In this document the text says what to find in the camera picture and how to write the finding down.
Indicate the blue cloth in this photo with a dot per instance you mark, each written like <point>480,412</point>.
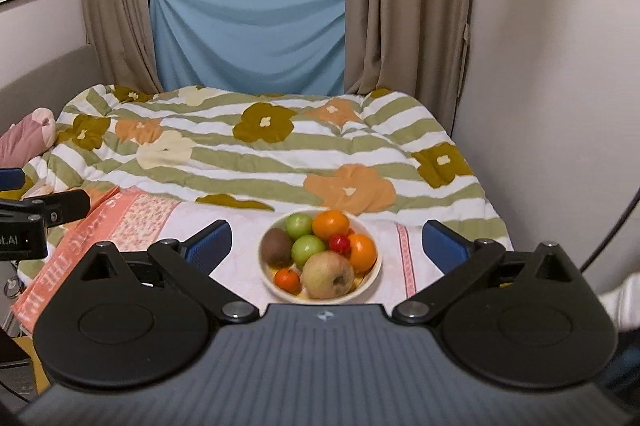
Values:
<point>250,36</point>

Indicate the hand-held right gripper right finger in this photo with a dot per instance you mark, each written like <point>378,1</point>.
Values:
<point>442,243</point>

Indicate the green striped floral quilt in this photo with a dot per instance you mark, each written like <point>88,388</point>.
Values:
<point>300,146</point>

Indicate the brown kiwi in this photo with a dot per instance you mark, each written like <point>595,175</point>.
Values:
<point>276,247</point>

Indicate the green apple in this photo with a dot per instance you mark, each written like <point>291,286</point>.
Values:
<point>299,224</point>
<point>307,248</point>

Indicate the pink floral bed sheet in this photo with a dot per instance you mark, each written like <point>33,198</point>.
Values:
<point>245,226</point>

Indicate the small tangerine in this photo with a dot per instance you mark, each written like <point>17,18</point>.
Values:
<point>287,281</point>

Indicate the large orange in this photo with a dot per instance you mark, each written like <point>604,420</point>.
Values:
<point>330,223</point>

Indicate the white cloth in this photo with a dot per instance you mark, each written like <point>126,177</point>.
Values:
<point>622,301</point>

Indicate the medium orange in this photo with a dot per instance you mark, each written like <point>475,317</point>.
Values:
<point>362,251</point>

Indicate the red yellow apple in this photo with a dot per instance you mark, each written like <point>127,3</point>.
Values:
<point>327,276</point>

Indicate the pink plush toy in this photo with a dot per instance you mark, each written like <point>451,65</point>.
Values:
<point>25,138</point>

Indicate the small red fruit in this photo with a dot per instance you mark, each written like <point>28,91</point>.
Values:
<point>339,243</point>

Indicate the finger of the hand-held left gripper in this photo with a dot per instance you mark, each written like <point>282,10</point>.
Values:
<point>65,203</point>
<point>11,179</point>

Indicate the cream oval bowl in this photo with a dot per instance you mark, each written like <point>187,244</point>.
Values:
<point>371,278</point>

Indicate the grey bed headboard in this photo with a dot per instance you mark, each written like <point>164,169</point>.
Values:
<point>45,81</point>

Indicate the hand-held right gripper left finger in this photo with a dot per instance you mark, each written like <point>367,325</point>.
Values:
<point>210,243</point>

